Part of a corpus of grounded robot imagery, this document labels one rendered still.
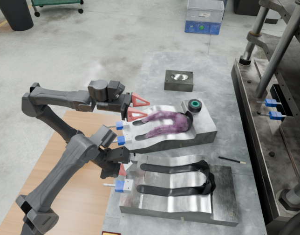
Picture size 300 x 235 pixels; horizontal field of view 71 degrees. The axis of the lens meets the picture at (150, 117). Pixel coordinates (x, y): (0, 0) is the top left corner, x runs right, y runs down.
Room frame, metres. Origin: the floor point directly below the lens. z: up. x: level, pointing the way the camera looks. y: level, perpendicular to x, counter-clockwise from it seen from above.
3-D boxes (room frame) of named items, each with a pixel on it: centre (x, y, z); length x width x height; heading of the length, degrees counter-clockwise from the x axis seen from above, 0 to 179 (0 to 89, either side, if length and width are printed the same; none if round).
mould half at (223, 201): (0.42, -0.13, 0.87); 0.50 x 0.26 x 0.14; 83
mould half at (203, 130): (0.79, -0.09, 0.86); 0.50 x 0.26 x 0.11; 100
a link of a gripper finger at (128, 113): (0.57, 0.05, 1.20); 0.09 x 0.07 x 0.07; 81
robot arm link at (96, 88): (0.62, 0.21, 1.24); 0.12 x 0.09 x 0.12; 81
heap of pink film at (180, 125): (0.78, -0.09, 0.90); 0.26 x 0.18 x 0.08; 100
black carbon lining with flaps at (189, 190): (0.43, -0.12, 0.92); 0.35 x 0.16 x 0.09; 83
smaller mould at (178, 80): (1.22, -0.21, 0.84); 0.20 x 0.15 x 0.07; 83
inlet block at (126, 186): (0.40, 0.14, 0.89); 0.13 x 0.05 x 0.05; 84
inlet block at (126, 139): (0.68, 0.16, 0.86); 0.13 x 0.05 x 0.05; 100
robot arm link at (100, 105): (0.61, 0.18, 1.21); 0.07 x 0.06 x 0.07; 81
